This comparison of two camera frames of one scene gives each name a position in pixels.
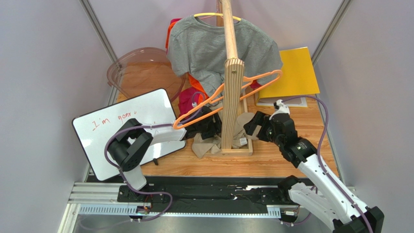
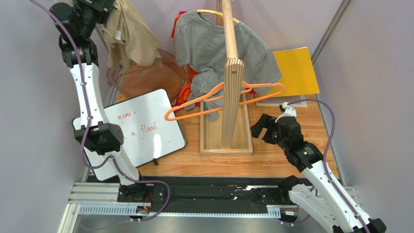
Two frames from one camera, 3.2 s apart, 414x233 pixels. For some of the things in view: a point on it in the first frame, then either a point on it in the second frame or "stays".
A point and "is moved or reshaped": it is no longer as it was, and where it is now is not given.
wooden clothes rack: x=236 y=140 stays
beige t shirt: x=213 y=145 to x=130 y=40
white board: x=93 y=129 stays
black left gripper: x=216 y=127 to x=100 y=8
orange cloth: x=193 y=82 to x=186 y=89
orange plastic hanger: x=247 y=80 is moved or reshaped
